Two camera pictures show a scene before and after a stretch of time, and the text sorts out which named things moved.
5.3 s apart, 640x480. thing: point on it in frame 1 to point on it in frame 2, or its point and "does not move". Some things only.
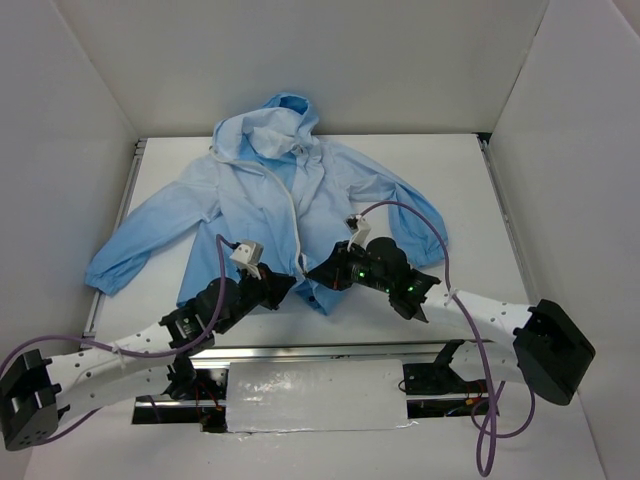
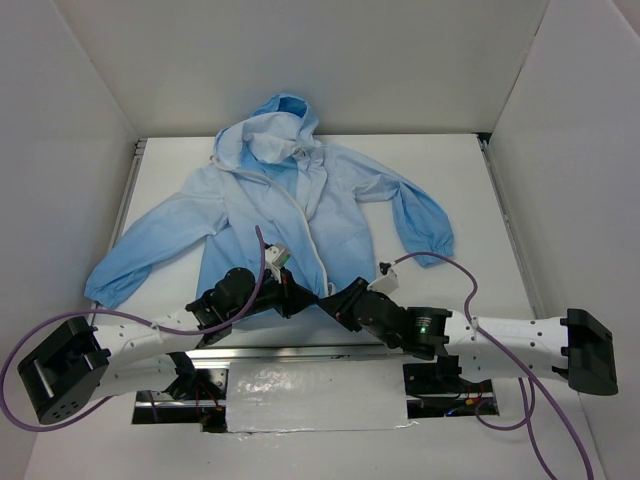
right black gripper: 338,267 to 351,302
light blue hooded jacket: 276,195 does not move
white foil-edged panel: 316,396 does not move
